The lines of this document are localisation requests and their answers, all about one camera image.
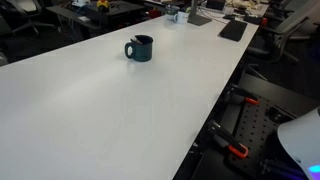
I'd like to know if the grey monitor stand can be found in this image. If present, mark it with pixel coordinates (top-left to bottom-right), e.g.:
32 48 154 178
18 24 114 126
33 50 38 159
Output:
188 0 211 26

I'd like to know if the black keyboard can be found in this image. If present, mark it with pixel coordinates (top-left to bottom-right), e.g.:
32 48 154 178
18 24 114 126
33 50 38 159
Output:
219 20 247 42

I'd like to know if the dark teal enamel mug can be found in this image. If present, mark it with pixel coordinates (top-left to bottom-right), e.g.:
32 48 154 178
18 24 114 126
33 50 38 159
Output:
124 35 153 62

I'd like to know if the far orange-handled black clamp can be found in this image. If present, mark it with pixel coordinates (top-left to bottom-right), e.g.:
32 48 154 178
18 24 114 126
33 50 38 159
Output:
226 84 259 105

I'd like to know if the orange-handled black clamp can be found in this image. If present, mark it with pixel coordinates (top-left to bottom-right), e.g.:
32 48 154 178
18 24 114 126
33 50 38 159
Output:
208 120 249 159
226 84 259 105

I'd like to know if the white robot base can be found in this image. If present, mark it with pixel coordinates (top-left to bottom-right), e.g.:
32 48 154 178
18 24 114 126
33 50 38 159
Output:
277 107 320 180

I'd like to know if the black office chair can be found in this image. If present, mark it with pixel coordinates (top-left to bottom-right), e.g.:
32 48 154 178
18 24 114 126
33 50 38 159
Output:
246 0 320 65

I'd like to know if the near orange-handled black clamp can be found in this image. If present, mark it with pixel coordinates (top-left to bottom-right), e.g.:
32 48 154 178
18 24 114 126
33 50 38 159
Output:
208 120 249 159

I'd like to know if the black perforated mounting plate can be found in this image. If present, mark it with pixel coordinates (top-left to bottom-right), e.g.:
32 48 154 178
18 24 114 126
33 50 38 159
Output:
227 97 300 180

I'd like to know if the white mug on desk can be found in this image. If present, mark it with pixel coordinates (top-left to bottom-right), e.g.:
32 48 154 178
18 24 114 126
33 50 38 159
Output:
174 11 189 24

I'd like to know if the dark side desk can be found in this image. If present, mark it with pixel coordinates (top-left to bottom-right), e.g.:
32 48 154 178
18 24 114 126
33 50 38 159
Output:
47 0 145 40

